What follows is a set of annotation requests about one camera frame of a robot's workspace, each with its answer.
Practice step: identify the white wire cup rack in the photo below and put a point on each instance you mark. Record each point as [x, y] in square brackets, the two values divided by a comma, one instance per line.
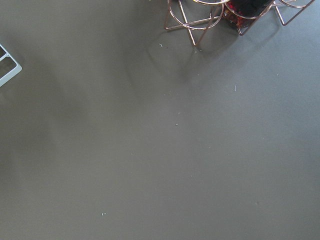
[9, 67]

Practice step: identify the copper wire bottle rack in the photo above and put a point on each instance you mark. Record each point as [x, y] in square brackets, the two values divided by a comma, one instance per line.
[286, 11]

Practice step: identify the dark drink bottle white cap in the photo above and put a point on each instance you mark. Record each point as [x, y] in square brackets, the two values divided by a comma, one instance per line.
[241, 13]

